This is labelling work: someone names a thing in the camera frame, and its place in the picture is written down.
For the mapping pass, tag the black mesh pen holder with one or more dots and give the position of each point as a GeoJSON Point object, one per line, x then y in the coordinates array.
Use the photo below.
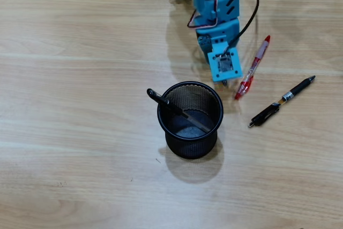
{"type": "Point", "coordinates": [193, 148]}

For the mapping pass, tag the red retractable pen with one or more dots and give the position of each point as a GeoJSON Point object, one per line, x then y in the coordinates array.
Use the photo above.
{"type": "Point", "coordinates": [256, 61]}

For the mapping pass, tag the clear pen with black cap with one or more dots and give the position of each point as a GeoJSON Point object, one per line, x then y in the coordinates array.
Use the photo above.
{"type": "Point", "coordinates": [160, 99]}

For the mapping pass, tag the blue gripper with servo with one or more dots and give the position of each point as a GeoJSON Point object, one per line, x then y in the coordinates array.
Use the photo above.
{"type": "Point", "coordinates": [204, 43]}

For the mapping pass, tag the black retractable pen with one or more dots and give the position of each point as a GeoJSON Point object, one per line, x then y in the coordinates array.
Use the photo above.
{"type": "Point", "coordinates": [297, 88]}

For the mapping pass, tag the wrist camera on blue mount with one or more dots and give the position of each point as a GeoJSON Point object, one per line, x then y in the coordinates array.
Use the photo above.
{"type": "Point", "coordinates": [225, 65]}

